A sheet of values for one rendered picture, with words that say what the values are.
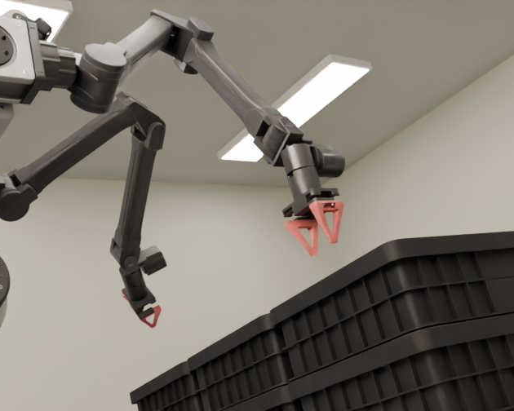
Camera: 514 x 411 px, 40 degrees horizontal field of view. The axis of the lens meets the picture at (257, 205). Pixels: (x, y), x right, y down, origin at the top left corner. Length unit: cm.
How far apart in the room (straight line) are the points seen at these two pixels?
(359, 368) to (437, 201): 442
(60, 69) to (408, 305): 74
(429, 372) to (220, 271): 440
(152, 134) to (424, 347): 109
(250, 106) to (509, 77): 374
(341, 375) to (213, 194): 455
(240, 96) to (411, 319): 74
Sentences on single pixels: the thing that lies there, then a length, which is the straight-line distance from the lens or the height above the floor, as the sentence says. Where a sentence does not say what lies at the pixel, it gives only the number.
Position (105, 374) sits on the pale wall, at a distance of 456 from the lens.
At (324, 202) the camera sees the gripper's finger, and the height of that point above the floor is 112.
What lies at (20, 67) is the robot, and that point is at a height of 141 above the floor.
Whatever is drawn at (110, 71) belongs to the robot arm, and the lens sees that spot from 129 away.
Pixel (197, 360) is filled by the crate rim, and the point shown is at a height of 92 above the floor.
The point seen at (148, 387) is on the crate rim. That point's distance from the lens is 150.
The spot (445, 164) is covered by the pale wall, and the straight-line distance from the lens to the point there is 528.
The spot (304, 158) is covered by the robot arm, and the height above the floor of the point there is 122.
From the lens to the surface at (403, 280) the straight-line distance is 87.
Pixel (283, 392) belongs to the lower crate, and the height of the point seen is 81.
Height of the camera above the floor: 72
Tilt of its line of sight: 19 degrees up
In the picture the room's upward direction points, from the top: 15 degrees counter-clockwise
